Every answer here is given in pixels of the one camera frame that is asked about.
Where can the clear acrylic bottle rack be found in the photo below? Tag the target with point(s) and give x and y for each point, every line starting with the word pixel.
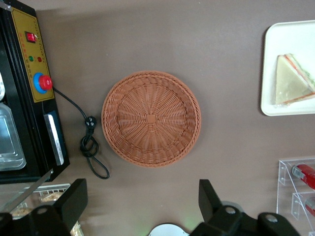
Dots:
pixel 285 172

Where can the black sealing machine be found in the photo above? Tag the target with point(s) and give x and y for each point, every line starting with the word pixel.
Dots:
pixel 27 73

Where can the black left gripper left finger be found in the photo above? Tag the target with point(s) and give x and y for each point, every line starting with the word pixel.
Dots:
pixel 73 199

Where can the triangle sandwich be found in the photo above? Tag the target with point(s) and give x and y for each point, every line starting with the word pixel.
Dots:
pixel 290 83

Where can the red cola bottle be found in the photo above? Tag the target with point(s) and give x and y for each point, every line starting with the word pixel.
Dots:
pixel 310 205
pixel 305 174

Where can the bagged crispy snack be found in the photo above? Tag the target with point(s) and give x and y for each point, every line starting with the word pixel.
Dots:
pixel 75 229
pixel 51 196
pixel 22 213

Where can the beige rectangular tray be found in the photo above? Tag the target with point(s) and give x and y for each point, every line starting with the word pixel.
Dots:
pixel 278 37

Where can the brown round wicker basket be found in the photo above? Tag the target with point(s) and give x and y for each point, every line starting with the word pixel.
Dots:
pixel 151 119

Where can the grey metal bar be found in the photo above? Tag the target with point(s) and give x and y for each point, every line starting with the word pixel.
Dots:
pixel 29 189

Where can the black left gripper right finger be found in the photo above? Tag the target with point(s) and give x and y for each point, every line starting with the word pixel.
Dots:
pixel 209 201

